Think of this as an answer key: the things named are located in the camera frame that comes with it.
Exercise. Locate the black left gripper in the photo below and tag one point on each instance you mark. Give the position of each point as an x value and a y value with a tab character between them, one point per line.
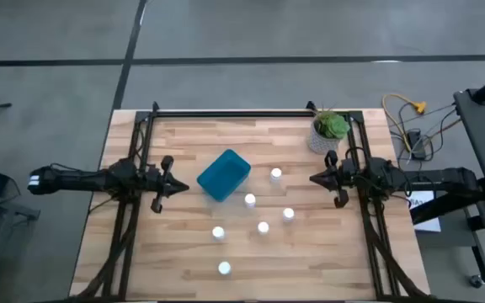
158	183

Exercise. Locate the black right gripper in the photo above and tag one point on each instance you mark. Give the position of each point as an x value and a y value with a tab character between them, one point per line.
339	177

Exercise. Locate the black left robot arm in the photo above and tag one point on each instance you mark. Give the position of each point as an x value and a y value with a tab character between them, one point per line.
78	179

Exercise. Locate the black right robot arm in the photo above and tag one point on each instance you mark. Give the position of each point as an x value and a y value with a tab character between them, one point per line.
436	177

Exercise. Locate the blue plastic basket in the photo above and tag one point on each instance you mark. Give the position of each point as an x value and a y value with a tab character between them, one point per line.
223	174

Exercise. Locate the white triangle-patterned plant pot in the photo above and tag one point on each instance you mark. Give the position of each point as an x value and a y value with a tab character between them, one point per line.
320	143

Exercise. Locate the black power strip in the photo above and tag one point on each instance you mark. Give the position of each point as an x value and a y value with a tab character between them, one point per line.
416	143

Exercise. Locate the white paper sheet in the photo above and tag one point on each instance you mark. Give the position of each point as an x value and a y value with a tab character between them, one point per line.
430	225

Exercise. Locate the grey caster wheel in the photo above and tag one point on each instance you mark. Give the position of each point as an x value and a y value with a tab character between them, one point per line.
476	280

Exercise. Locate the black aluminium table frame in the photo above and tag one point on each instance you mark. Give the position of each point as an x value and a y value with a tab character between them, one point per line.
234	113

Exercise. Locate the black cart base frame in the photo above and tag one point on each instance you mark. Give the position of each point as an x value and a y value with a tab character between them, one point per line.
449	206

